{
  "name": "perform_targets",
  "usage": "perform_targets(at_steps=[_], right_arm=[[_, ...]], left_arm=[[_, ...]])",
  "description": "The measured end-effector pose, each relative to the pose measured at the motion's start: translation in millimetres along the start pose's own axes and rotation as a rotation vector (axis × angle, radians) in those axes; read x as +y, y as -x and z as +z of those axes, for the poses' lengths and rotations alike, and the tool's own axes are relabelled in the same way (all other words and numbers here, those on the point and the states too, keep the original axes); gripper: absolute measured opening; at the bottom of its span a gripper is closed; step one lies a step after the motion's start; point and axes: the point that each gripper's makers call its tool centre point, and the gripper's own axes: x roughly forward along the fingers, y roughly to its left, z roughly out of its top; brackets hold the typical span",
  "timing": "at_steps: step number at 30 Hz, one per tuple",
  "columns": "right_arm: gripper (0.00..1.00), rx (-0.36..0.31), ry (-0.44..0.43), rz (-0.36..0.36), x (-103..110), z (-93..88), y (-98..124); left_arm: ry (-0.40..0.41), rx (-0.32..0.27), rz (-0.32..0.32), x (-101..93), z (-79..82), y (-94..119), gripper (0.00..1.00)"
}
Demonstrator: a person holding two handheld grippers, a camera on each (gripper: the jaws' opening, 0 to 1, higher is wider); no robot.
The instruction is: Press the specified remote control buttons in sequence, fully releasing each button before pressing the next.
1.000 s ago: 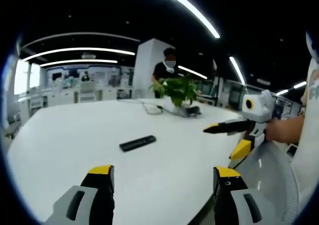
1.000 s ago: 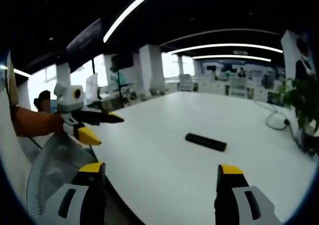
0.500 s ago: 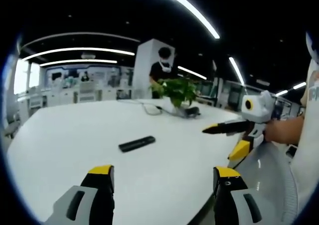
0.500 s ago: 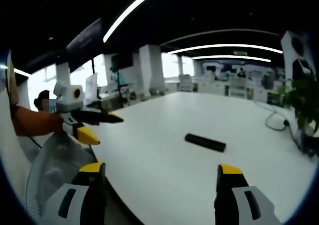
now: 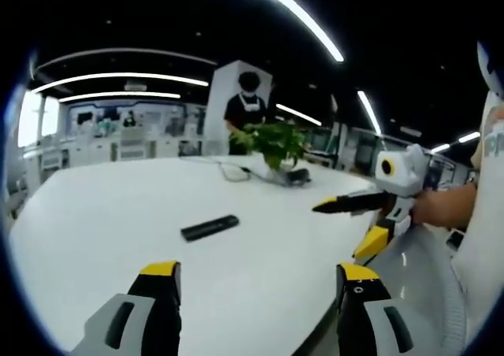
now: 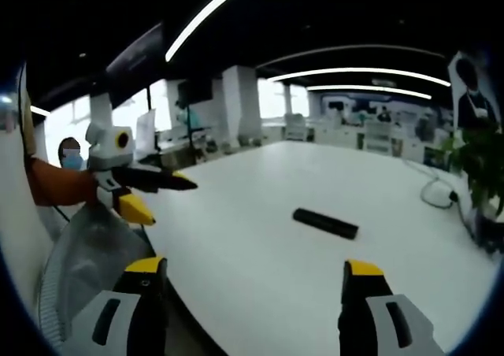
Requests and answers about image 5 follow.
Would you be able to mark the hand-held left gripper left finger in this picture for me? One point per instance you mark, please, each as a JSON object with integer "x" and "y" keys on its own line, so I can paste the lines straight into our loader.
{"x": 130, "y": 316}

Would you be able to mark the black remote control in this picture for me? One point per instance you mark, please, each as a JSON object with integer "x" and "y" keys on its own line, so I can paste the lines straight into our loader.
{"x": 210, "y": 228}

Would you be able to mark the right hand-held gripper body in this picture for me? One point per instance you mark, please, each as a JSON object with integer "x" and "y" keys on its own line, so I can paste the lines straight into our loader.
{"x": 397, "y": 175}

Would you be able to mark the person's right hand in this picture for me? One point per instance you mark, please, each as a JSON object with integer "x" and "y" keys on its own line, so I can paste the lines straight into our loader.
{"x": 427, "y": 210}

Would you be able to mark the white office chair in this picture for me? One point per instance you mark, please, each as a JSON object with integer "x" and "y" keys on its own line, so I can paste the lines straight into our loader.
{"x": 132, "y": 145}

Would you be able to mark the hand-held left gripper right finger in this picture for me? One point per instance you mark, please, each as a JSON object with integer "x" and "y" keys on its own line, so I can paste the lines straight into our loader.
{"x": 368, "y": 316}

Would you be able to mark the dark object beside plant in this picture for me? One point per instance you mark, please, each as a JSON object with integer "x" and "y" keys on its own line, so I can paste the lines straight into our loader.
{"x": 297, "y": 176}

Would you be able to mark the green potted plant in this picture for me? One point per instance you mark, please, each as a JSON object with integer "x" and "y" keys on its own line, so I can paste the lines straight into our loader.
{"x": 271, "y": 143}

